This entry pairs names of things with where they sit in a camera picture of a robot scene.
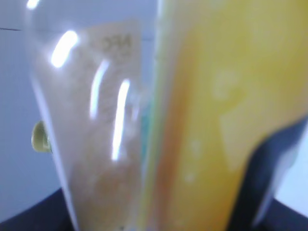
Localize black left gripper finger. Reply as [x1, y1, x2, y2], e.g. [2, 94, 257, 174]
[228, 117, 308, 231]

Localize NFC orange juice bottle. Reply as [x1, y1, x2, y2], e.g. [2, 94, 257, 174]
[26, 0, 308, 231]

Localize black mug white interior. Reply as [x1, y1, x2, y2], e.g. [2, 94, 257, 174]
[0, 189, 308, 231]

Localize green soda bottle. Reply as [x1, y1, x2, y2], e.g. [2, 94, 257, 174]
[31, 121, 52, 153]

